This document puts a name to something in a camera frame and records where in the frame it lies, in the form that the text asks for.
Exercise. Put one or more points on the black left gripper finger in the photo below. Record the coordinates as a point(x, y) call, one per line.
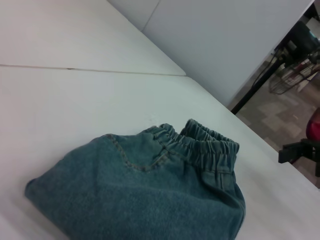
point(297, 152)

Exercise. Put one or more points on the blue denim shorts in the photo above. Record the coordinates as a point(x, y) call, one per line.
point(140, 195)

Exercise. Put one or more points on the red rounded object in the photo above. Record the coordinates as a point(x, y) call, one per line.
point(314, 127)

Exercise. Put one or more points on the black metal table leg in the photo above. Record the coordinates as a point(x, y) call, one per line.
point(257, 82)

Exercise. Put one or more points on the black office chair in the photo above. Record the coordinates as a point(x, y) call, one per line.
point(303, 37)

